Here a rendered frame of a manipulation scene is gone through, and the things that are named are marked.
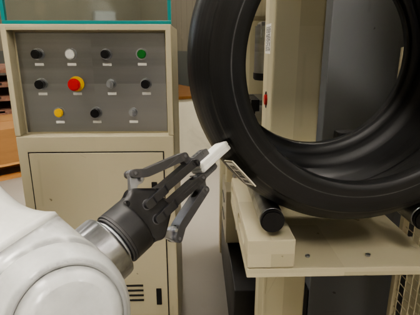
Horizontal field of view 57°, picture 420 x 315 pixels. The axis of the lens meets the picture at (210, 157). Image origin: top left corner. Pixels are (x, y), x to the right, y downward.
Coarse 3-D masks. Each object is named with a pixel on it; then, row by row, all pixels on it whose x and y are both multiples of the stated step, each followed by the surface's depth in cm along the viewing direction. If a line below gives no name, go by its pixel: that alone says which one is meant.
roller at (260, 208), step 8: (256, 192) 79; (256, 200) 76; (264, 200) 74; (256, 208) 74; (264, 208) 71; (272, 208) 70; (264, 216) 69; (272, 216) 69; (280, 216) 69; (264, 224) 70; (272, 224) 70; (280, 224) 70
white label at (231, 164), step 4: (224, 160) 67; (228, 160) 65; (228, 164) 66; (232, 164) 64; (236, 164) 63; (232, 168) 66; (236, 168) 64; (236, 172) 67; (240, 172) 65; (240, 176) 67; (244, 176) 64; (244, 180) 66; (248, 180) 64; (248, 184) 67; (252, 184) 64
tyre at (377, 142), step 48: (240, 0) 56; (192, 48) 62; (240, 48) 58; (192, 96) 66; (240, 96) 60; (240, 144) 63; (288, 144) 91; (336, 144) 92; (384, 144) 90; (288, 192) 65; (336, 192) 65; (384, 192) 65
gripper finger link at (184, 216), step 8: (192, 192) 60; (200, 192) 59; (192, 200) 58; (200, 200) 58; (184, 208) 58; (192, 208) 57; (176, 216) 58; (184, 216) 56; (192, 216) 57; (176, 224) 56; (184, 224) 56; (176, 232) 55; (168, 240) 57; (176, 240) 55
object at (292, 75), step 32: (288, 0) 94; (320, 0) 94; (288, 32) 96; (320, 32) 96; (288, 64) 98; (320, 64) 98; (288, 96) 100; (288, 128) 103; (256, 288) 128; (288, 288) 116
